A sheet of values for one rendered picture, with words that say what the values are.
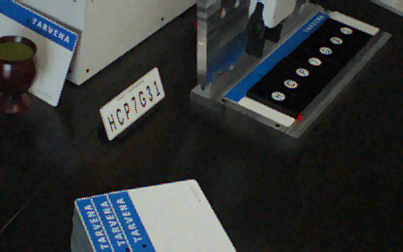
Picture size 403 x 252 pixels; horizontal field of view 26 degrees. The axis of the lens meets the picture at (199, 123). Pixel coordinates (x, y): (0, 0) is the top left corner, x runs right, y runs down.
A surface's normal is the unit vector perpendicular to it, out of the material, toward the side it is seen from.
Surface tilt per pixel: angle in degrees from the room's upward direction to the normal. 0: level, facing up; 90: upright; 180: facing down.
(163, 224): 0
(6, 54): 0
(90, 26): 90
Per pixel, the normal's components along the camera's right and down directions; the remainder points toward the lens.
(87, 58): 0.85, 0.41
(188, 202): 0.14, -0.79
